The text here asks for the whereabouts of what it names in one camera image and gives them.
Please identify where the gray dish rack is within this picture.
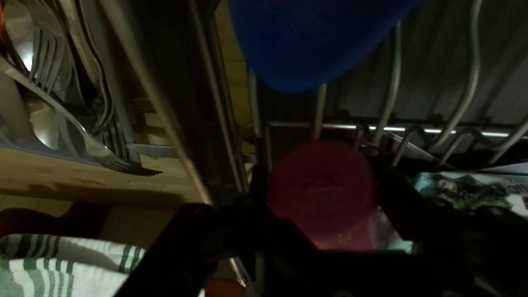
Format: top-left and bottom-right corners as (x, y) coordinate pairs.
(180, 0), (528, 183)

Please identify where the blue plastic dish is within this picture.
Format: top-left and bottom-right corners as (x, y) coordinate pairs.
(227, 0), (426, 95)

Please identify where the metal spoon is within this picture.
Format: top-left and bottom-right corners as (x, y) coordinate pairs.
(24, 97), (63, 151)

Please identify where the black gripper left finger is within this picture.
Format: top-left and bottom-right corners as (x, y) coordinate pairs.
(237, 163), (316, 265)

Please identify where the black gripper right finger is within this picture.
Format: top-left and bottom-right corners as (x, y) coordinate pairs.
(374, 163), (528, 282)

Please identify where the gray cutlery tray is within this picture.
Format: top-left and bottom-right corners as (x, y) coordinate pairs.
(0, 0), (179, 179)

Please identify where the pink plastic cup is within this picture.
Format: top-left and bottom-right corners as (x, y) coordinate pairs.
(266, 138), (383, 252)

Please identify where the green printed packet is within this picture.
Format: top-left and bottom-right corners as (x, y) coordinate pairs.
(411, 161), (528, 222)

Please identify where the metal fork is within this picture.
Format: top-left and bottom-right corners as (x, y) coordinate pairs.
(0, 56), (162, 178)

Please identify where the green striped white towel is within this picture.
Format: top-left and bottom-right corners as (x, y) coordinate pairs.
(0, 232), (149, 297)

